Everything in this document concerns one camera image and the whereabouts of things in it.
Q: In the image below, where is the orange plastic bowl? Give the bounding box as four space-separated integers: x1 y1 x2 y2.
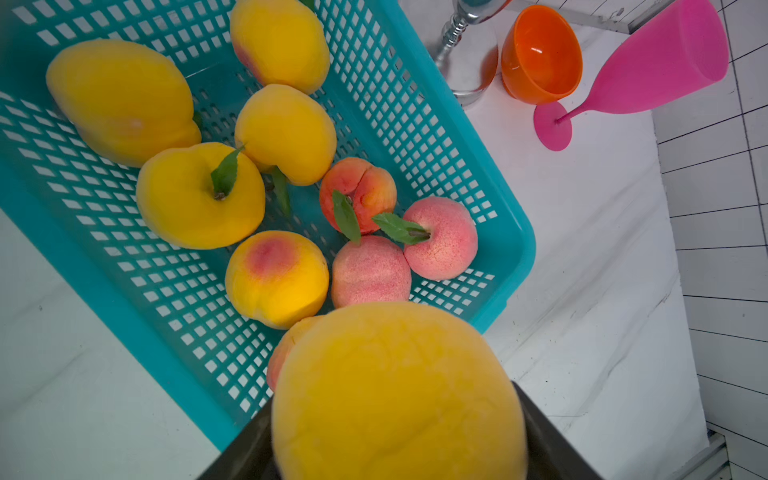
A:
501 5 583 105

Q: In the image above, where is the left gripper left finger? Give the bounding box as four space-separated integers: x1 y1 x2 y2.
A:
198 399 275 480

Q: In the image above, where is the pink plastic goblet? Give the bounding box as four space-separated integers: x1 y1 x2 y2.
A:
533 0 729 151

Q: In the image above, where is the yellow peach with leaf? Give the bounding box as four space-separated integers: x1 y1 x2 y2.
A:
45 39 202 168

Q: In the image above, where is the yellow red peach top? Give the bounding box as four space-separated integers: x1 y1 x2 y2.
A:
225 230 330 330

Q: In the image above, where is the orange red peach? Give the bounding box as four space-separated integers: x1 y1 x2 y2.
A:
319 157 397 245

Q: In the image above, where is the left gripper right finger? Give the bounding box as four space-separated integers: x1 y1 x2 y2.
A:
512 382 602 480

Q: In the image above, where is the pink peach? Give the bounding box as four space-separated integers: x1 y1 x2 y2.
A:
331 235 412 308
373 196 478 281

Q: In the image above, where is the yellow peach red spot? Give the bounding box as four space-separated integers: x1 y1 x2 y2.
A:
234 84 337 187

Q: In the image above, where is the pink peach bottom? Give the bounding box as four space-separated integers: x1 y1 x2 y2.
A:
331 235 412 308

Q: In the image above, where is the teal plastic basket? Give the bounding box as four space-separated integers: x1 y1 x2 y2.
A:
1 1 536 449

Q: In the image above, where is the yellow peach leaf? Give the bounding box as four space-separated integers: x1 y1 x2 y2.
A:
271 301 528 479

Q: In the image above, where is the metal cup drying rack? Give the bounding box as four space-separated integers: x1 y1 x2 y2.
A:
430 0 510 107

